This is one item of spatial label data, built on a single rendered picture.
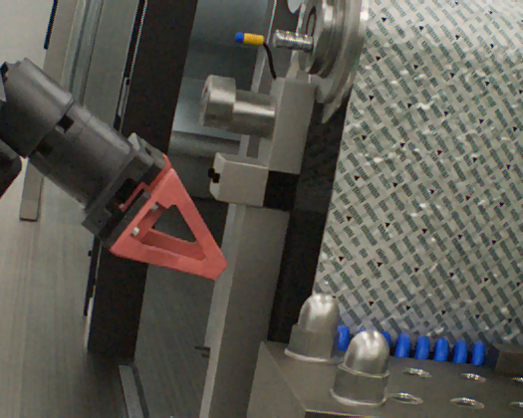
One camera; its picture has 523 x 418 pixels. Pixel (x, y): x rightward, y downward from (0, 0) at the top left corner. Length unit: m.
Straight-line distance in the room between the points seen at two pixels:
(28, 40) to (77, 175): 5.59
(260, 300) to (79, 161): 0.22
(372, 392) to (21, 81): 0.32
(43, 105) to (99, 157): 0.05
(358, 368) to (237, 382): 0.27
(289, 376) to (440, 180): 0.21
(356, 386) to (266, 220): 0.26
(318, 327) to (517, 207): 0.20
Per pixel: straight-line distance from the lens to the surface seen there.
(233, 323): 0.98
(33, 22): 6.43
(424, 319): 0.93
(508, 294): 0.95
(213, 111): 0.95
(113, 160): 0.84
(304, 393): 0.75
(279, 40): 0.92
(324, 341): 0.83
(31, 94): 0.84
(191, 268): 0.85
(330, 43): 0.91
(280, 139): 0.95
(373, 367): 0.74
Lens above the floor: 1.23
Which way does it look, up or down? 8 degrees down
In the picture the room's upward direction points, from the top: 11 degrees clockwise
